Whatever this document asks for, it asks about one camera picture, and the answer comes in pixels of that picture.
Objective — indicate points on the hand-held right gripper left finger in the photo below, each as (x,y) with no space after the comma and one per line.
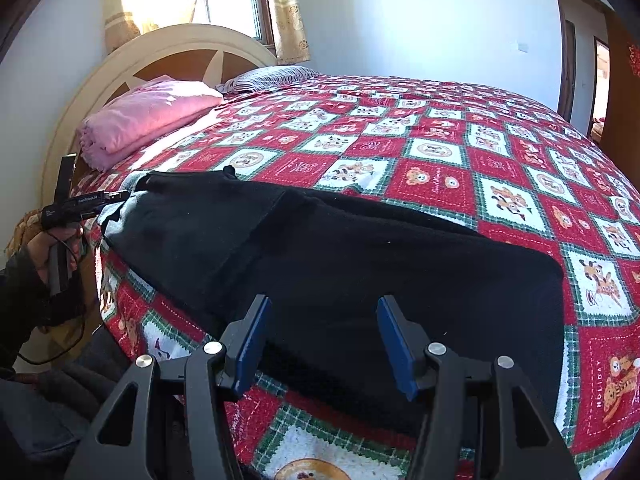
(250,350)

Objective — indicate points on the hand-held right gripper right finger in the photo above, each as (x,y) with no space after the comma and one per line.
(397,350)

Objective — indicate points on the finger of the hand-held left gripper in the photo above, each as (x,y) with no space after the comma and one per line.
(95,213)
(117,196)

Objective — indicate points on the black pants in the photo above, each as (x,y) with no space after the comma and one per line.
(350,260)

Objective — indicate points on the person's left forearm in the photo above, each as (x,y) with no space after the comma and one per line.
(25,305)

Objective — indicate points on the person's left hand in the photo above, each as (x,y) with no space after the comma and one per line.
(40,255)

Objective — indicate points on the yellow patterned cloth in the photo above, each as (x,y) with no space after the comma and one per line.
(25,232)

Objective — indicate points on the folded pink blanket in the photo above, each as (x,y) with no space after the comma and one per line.
(145,115)

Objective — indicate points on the cream and brown headboard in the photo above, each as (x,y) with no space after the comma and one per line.
(100,80)

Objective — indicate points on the person's grey trouser leg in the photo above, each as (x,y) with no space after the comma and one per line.
(60,400)

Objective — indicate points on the striped pillow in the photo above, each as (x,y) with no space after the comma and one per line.
(270,79)

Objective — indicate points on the red printed bed blanket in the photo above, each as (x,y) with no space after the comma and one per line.
(450,160)

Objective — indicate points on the brown wooden door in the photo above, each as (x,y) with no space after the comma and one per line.
(620,85)

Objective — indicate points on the red paper door decoration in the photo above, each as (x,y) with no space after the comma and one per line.
(635,60)

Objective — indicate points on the brown door frame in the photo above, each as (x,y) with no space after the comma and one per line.
(567,60)

